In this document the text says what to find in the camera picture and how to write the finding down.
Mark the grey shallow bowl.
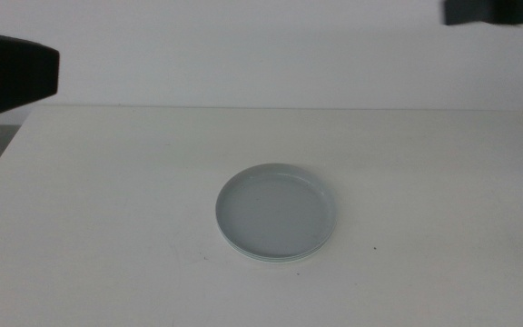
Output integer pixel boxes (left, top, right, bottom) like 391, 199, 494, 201
214, 163, 338, 260

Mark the pale green shallow bowl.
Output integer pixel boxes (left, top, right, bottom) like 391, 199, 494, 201
218, 226, 335, 263

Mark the white shallow bowl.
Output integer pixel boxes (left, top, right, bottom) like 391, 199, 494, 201
220, 231, 333, 265

